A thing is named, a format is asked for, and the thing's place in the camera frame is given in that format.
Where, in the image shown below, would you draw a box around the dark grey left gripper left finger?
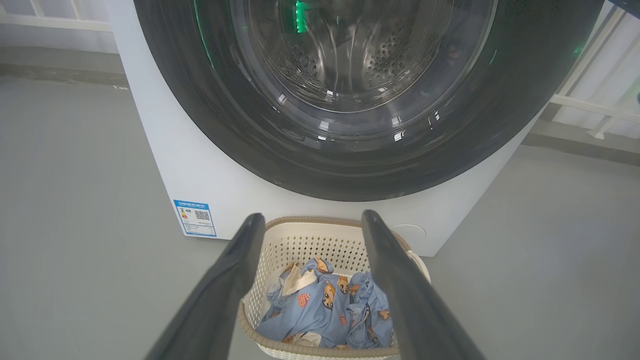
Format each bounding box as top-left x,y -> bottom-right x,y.
145,213 -> 266,360

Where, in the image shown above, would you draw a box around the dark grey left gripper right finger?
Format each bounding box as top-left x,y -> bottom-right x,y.
361,209 -> 487,360

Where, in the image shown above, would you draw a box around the blue bear-print pants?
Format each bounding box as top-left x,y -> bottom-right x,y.
345,271 -> 394,349

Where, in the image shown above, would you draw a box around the blue bear-print shirt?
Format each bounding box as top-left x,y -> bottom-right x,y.
256,257 -> 353,349

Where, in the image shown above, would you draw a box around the black round glass washer door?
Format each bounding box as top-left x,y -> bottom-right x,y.
133,0 -> 605,202

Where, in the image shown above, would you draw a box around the cream perforated laundry basket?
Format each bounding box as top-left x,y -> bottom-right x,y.
238,216 -> 432,360

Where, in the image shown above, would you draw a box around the white front-load washing machine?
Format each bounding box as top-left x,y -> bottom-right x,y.
104,0 -> 616,257

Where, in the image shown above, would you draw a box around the blue energy label sticker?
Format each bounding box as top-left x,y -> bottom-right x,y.
173,199 -> 218,238

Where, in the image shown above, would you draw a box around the white window railing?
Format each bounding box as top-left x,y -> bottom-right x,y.
0,0 -> 112,33
550,5 -> 640,141

